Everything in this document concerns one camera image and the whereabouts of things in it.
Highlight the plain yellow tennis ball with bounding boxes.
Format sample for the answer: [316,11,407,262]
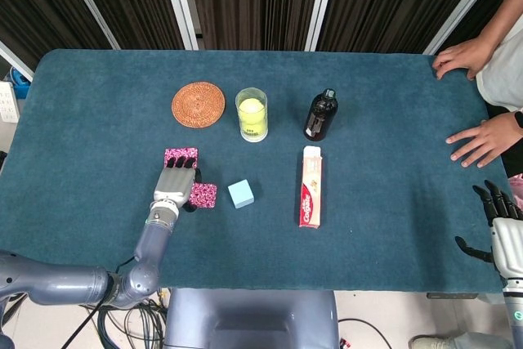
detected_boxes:
[238,97,265,123]

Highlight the robot left five-finger hand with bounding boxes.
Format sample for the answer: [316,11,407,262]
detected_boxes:
[151,155,203,213]

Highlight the blue velvet table cloth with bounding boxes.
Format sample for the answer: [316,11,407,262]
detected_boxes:
[0,48,514,295]

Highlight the white power strip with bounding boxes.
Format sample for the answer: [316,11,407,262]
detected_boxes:
[0,81,20,124]

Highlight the robot right five-finger hand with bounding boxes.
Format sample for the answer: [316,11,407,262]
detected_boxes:
[454,179,523,283]

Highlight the yellow tennis ball with print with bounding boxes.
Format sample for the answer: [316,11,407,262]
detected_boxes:
[240,119,266,141]

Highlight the person's left hand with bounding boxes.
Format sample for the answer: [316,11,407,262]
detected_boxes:
[445,114,520,169]

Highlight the white window frame post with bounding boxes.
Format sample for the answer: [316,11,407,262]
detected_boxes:
[423,0,512,56]
[56,0,122,51]
[304,0,340,52]
[158,0,200,51]

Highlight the person's right forearm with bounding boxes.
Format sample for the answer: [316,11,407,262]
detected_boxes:
[485,0,523,54]

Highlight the person's white shirt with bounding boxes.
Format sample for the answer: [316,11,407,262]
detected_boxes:
[476,17,523,113]

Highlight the grey sneaker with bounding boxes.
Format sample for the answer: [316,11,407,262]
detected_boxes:
[410,334,458,349]

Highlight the clear plastic ball tube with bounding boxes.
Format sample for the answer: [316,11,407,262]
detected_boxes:
[235,87,270,144]

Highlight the grey robot torso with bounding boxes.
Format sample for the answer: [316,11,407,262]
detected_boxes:
[163,288,341,349]

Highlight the round woven rattan coaster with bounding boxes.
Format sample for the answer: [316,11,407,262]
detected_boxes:
[171,81,226,128]

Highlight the brown liquid plastic bottle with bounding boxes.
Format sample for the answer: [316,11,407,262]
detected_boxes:
[302,87,339,142]

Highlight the black cable bundle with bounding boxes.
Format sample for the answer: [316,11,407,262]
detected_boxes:
[60,257,169,349]

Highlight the black table control box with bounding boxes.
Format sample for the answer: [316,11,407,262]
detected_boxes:
[427,291,479,300]

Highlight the person's right hand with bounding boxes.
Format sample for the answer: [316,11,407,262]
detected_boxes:
[431,37,498,82]

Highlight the red Colgate toothpaste box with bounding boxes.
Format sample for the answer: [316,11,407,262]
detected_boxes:
[297,145,324,229]

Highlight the light blue foam cube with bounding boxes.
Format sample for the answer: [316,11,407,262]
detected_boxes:
[227,179,256,209]

